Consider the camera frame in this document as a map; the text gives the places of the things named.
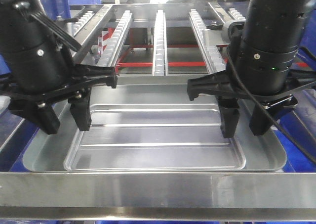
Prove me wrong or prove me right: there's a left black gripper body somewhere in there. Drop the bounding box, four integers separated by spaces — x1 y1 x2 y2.
0 63 118 108

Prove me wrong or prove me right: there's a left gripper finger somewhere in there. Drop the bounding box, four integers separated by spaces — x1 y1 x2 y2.
68 88 91 131
8 99 60 134

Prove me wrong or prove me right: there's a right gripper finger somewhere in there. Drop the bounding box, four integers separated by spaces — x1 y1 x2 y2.
249 101 294 135
216 96 240 138

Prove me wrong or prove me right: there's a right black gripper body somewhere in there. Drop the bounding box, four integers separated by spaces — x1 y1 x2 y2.
187 69 316 102

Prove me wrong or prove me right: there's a small silver ribbed tray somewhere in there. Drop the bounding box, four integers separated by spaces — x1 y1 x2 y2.
64 104 246 172

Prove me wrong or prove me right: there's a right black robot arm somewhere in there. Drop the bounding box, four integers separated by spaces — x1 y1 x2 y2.
187 0 316 138

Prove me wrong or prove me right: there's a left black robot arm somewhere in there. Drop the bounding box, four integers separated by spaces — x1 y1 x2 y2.
0 0 117 134

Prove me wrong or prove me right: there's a large grey metal tray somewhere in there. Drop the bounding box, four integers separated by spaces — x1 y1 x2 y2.
23 76 287 172

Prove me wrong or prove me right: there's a blue crate below tray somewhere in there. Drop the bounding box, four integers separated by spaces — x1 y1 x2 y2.
275 89 316 173

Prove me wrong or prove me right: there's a right white roller track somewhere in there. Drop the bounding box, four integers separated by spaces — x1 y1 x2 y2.
189 9 226 74

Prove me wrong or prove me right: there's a white roller track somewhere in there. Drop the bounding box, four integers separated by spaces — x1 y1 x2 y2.
189 9 226 74
152 10 168 76
97 10 132 68

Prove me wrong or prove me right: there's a left white roller track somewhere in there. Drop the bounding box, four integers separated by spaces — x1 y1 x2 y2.
97 10 132 68

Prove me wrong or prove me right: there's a far left roller track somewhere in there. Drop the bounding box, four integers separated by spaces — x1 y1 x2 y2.
73 10 95 36

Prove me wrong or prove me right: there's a centre white roller track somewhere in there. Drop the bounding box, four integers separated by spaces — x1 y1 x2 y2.
152 10 168 76

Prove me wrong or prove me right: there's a front steel rack bar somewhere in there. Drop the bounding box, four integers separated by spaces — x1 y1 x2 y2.
0 172 316 221

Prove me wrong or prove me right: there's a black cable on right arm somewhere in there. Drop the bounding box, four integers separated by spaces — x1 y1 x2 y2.
226 33 316 164

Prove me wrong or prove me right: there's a left steel divider rail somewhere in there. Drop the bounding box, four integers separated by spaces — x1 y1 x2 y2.
72 4 114 64

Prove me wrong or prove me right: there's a steel divider rail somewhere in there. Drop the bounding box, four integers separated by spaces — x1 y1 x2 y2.
72 4 114 64
208 2 245 25

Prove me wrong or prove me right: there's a red metal frame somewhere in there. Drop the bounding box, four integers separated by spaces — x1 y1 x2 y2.
99 27 230 71

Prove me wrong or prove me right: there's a right steel divider rail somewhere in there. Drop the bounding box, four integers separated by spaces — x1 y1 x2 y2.
208 2 245 25

